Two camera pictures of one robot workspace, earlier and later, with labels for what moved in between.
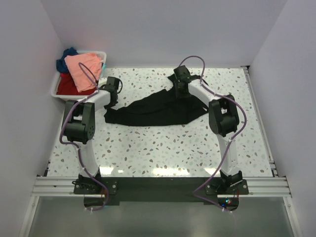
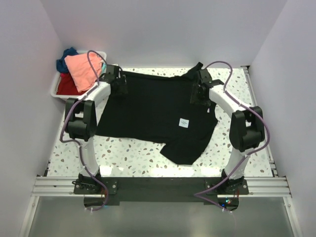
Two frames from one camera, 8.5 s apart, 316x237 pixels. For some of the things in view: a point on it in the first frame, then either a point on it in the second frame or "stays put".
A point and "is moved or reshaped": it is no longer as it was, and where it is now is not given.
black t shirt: x=160 y=107 is moved or reshaped
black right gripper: x=178 y=95 -> x=194 y=99
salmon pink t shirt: x=93 y=60 stays put
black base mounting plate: x=100 y=192 stays put
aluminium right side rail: x=260 y=119 stays put
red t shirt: x=66 y=86 stays put
